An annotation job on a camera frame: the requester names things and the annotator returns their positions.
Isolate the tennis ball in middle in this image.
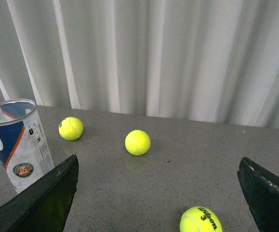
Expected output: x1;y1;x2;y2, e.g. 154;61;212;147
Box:
58;117;84;141

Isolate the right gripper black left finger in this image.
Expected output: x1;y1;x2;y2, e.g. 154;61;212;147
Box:
0;155;79;232

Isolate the white pleated curtain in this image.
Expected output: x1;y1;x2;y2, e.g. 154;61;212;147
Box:
0;0;279;128

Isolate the tennis ball with Wilson print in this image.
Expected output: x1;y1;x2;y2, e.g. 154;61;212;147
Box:
180;206;223;232

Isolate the clear Wilson tennis can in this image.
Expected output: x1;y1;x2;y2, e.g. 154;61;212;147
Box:
0;99;54;193

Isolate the tennis ball far right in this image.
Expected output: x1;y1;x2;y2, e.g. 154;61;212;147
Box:
125;130;151;156

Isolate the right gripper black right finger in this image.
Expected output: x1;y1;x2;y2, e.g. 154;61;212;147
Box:
237;157;279;232

